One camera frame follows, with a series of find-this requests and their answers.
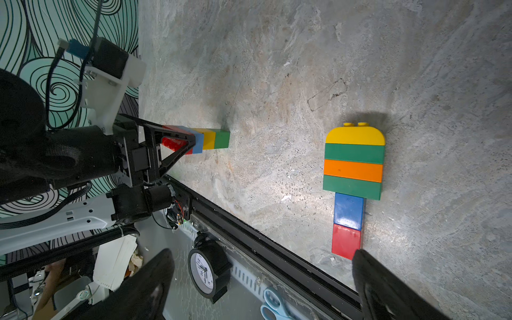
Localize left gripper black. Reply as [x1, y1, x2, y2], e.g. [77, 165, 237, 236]
[1, 70, 196, 204]

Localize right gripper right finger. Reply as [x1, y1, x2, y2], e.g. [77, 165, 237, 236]
[352, 249, 448, 319]

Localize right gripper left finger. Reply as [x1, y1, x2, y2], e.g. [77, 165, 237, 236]
[78, 249, 175, 320]

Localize red long lego brick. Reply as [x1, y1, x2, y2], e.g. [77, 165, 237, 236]
[163, 125, 195, 151]

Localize light blue long lego brick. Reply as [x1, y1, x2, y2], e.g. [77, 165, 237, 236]
[178, 126, 204, 155]

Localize yellow square lego brick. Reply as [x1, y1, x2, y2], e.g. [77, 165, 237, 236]
[194, 128, 215, 150]

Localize red square lego brick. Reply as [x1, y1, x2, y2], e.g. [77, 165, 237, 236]
[331, 224, 362, 260]

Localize light green square lego brick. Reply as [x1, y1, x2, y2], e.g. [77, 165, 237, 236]
[214, 129, 230, 149]

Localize blue square lego brick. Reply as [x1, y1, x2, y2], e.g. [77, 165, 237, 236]
[333, 193, 365, 231]

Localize green long lego brick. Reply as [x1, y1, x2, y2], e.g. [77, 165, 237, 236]
[323, 175, 381, 201]
[325, 143, 385, 165]

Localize orange lego brick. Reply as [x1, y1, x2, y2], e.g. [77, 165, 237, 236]
[324, 159, 383, 183]

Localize yellow half-round lego brick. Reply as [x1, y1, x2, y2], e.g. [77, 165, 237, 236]
[325, 125, 386, 146]

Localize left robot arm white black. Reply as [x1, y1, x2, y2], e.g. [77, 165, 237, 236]
[1, 71, 196, 254]

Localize white paper sheets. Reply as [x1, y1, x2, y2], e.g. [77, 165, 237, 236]
[93, 235, 137, 291]

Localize white analog clock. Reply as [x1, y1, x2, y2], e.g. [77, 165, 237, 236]
[187, 232, 232, 304]

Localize light blue scissors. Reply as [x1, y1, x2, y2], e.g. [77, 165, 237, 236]
[260, 287, 294, 320]

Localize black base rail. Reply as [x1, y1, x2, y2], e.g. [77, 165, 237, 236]
[164, 175, 363, 319]

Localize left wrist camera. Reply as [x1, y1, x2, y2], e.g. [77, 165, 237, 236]
[59, 37, 146, 135]

